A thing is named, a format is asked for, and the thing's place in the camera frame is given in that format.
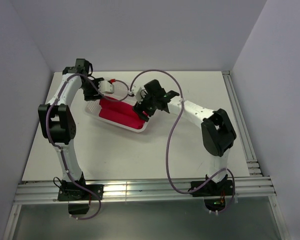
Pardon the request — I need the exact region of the aluminium front rail frame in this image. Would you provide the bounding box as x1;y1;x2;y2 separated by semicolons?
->
3;176;291;240

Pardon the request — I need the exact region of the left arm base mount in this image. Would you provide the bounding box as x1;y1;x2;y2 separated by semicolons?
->
57;182;104;216

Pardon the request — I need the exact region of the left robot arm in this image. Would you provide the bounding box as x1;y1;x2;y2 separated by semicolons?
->
38;58;103;201

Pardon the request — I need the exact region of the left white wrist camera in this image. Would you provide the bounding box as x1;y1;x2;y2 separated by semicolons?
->
98;80;115;94

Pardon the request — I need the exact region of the red t shirt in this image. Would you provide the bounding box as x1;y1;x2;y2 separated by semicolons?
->
99;109;145;131
99;98;138;118

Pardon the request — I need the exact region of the white plastic basket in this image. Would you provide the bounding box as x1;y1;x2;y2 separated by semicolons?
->
84;77;148;133

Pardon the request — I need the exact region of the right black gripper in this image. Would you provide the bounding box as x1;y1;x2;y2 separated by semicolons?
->
132;90;158;122

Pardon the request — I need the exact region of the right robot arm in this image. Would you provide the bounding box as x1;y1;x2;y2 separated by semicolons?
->
129;79;237;195

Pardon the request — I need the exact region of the rolled red t shirt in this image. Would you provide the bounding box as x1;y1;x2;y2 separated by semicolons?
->
99;98;138;118

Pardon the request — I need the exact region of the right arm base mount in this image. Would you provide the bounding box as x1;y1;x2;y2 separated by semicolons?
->
191;175;236;213

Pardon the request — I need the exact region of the aluminium right rail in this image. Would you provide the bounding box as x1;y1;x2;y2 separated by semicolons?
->
221;71;263;177

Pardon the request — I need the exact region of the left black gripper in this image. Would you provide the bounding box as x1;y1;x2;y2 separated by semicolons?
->
80;77;104;101

